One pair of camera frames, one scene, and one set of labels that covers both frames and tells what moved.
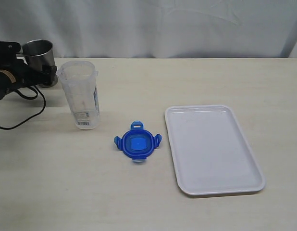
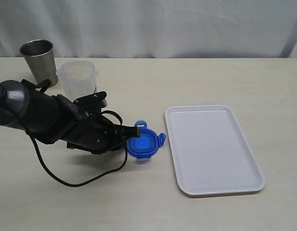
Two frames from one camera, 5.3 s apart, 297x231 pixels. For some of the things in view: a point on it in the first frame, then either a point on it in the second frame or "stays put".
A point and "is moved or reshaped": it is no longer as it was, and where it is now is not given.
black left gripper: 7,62 → 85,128
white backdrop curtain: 155,29 stays put
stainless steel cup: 39,53 stays put
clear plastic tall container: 79,80 stays put
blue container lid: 137,143 is moved or reshaped
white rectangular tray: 211,154 stays put
